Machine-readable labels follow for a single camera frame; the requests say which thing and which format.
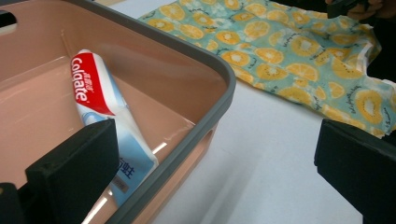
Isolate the orange print cloth bag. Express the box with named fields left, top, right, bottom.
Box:
left=138, top=0, right=396, bottom=139

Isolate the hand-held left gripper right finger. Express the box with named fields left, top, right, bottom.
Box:
left=314, top=119, right=396, bottom=224

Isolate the red and white toothpaste tube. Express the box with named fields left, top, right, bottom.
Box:
left=70, top=49, right=159, bottom=208

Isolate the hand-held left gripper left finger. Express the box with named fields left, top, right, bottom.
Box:
left=25, top=119, right=120, bottom=224

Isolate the orange plastic tray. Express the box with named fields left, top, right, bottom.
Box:
left=0, top=0, right=236, bottom=224

